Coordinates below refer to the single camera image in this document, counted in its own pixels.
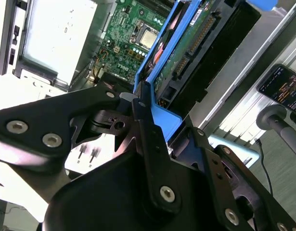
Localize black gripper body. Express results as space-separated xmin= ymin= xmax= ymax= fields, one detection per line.
xmin=41 ymin=154 xmax=220 ymax=231

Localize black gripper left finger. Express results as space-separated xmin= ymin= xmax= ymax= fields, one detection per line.
xmin=0 ymin=81 xmax=182 ymax=215

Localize hard disk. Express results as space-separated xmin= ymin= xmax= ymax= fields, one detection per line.
xmin=133 ymin=0 xmax=278 ymax=145

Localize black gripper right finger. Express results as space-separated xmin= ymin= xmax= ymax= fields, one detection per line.
xmin=191 ymin=127 xmax=296 ymax=231

